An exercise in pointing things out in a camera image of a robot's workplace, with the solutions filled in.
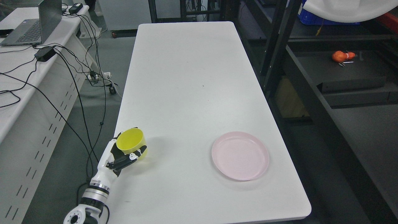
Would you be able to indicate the white side desk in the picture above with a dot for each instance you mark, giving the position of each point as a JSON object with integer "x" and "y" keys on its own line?
{"x": 32, "y": 121}

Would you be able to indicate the black metal shelf rack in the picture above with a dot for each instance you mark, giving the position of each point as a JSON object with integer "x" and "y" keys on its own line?
{"x": 344, "y": 143}

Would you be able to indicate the pink plastic plate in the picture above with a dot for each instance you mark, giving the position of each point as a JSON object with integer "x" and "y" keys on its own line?
{"x": 240, "y": 156}

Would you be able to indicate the blue plastic crate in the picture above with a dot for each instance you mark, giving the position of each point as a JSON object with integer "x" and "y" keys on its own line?
{"x": 309, "y": 18}

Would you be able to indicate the white power strip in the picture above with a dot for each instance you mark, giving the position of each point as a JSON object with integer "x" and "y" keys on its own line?
{"x": 95, "y": 77}

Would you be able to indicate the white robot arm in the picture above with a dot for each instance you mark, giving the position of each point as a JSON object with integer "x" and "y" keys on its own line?
{"x": 92, "y": 208}

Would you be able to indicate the black box on shelf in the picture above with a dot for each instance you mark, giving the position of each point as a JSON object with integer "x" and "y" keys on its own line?
{"x": 367, "y": 70}

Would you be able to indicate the black power adapter brick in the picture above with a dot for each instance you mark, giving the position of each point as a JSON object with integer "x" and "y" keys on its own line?
{"x": 44, "y": 54}

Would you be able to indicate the yellow plastic cup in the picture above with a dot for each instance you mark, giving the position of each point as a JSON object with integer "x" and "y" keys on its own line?
{"x": 130, "y": 140}

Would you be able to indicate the orange toy on shelf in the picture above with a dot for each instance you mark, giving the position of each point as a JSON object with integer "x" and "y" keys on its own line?
{"x": 340, "y": 56}

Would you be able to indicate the grey laptop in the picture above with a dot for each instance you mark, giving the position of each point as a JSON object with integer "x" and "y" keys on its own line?
{"x": 36, "y": 31}

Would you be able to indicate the white round lamp shade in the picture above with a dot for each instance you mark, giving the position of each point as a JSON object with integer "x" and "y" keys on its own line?
{"x": 349, "y": 11}

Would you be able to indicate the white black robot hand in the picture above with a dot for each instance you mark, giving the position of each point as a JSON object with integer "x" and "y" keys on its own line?
{"x": 113, "y": 160}

